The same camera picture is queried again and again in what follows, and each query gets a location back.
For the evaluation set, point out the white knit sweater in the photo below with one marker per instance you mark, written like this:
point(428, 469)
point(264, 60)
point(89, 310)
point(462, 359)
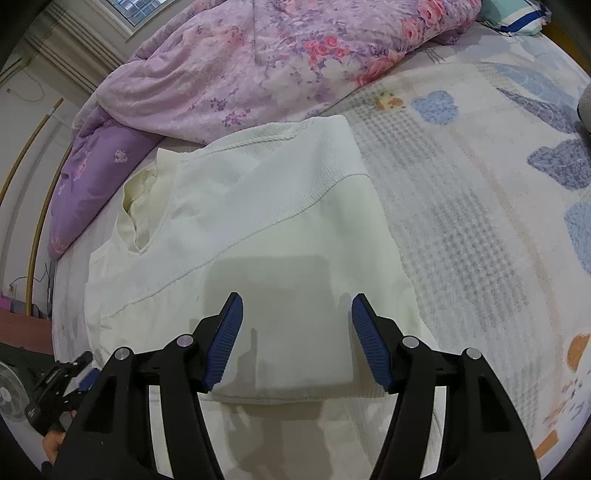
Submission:
point(277, 221)

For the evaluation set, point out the grey folded garment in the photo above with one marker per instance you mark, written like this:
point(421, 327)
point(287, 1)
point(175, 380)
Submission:
point(585, 108)

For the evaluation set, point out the purple floral quilt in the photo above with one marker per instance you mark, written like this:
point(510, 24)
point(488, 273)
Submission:
point(231, 69)

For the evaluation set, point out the white electric fan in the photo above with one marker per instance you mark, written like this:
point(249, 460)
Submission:
point(9, 392)

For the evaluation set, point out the teal striped pillow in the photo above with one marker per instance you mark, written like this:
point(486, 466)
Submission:
point(512, 16)

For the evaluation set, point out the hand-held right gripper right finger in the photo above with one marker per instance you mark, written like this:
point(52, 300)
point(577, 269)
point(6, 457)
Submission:
point(369, 346)

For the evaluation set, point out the printed bed sheet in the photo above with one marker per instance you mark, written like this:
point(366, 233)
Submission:
point(461, 230)

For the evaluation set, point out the pink object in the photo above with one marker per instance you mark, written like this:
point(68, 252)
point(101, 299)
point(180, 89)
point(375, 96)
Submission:
point(8, 305)

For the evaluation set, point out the beige striped curtain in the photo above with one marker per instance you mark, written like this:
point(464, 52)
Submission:
point(69, 41)

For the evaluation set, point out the barred window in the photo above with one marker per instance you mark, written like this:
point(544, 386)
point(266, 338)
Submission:
point(134, 9)

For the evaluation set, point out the person's left hand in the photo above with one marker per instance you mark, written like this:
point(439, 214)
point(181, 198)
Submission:
point(54, 445)

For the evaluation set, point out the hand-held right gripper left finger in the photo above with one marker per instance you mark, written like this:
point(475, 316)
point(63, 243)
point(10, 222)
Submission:
point(226, 344)

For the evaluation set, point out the wooden wall rail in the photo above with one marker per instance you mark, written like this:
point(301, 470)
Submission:
point(39, 221)
point(32, 138)

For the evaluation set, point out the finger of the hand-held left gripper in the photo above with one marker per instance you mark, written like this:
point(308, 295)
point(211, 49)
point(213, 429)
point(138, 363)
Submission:
point(74, 361)
point(88, 379)

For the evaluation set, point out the reddish brown wooden desk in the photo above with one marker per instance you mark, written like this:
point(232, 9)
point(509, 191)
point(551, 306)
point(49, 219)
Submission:
point(23, 330)

